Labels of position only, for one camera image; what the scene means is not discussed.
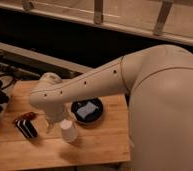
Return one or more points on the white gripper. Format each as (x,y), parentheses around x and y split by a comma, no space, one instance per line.
(54,118)

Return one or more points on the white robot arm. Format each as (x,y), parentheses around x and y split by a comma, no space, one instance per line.
(159,81)

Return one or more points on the light blue sponge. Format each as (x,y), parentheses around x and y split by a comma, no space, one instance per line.
(86,111)

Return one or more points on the black round plate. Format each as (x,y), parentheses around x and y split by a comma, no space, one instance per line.
(95,116)

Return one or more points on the metal frame rail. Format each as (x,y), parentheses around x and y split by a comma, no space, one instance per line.
(170,20)

